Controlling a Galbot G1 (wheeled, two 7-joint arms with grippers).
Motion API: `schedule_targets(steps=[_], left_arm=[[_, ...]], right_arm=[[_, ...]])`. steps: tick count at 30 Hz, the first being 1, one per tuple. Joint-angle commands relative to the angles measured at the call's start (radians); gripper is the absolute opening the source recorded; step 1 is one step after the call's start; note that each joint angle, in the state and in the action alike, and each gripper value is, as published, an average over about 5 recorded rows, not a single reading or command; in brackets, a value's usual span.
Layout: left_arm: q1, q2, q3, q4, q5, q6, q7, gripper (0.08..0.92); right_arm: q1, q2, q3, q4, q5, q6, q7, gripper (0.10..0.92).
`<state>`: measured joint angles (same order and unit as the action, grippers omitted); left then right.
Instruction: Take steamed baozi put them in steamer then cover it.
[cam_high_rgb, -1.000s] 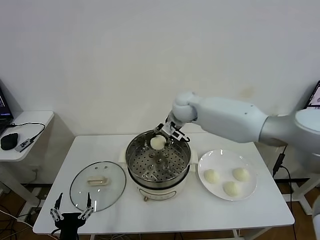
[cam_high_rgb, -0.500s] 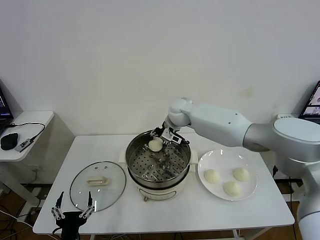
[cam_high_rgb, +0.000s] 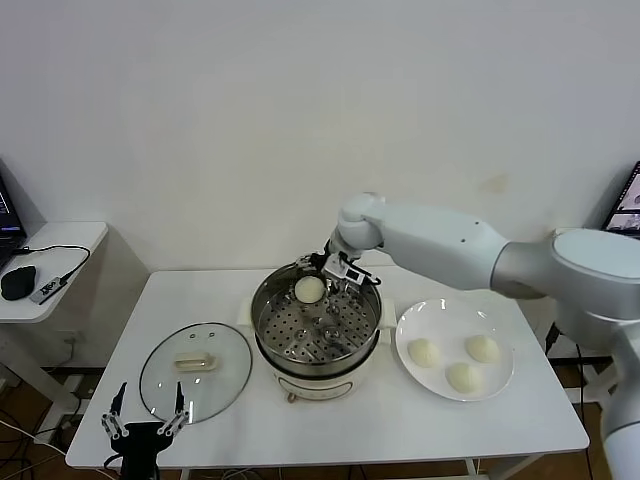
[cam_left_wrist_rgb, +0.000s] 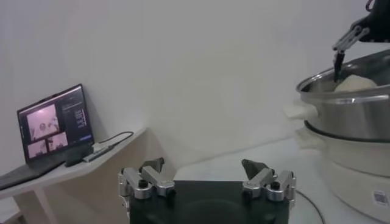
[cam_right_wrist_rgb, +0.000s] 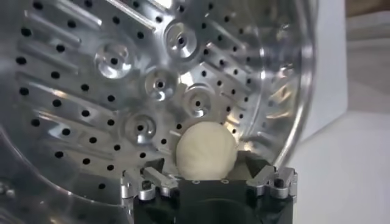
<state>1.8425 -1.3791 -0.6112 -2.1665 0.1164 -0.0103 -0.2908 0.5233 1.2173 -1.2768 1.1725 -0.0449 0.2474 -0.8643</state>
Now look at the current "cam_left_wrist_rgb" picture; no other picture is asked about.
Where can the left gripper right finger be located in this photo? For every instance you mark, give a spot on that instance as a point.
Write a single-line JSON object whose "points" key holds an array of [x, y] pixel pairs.
{"points": [[260, 179]]}

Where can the white steamed baozi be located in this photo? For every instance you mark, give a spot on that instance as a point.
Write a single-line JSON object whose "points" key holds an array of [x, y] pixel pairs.
{"points": [[355, 83]]}

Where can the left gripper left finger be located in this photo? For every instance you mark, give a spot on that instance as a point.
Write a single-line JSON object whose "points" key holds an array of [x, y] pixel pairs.
{"points": [[157, 180]]}

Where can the cream electric cooker pot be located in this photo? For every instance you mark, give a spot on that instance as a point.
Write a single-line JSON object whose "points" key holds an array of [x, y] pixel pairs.
{"points": [[353, 170]]}

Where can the grey usb hub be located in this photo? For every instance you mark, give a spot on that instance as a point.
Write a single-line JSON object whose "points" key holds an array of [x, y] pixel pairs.
{"points": [[97, 153]]}

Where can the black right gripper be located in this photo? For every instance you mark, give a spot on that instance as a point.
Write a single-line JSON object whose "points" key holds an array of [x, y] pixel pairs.
{"points": [[382, 24]]}

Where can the black laptop with pink windows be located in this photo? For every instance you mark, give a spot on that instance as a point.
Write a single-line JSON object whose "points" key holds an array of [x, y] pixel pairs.
{"points": [[55, 121]]}

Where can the white side table with mouse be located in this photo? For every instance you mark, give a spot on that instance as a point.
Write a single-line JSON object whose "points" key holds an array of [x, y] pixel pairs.
{"points": [[100, 170]]}

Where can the stainless steel steamer basket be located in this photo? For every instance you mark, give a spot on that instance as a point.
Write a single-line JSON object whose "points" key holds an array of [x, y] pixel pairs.
{"points": [[350, 118]]}

